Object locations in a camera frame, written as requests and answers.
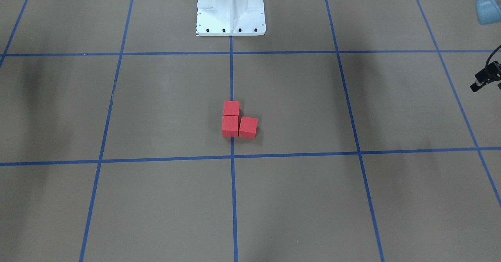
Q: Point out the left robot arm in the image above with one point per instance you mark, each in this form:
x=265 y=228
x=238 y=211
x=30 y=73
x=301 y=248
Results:
x=488 y=12

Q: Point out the red block start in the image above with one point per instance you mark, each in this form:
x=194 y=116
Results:
x=230 y=126
x=248 y=127

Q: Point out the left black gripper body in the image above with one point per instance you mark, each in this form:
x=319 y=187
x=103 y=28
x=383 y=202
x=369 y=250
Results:
x=486 y=77

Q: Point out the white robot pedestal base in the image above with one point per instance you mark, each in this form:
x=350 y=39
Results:
x=230 y=18

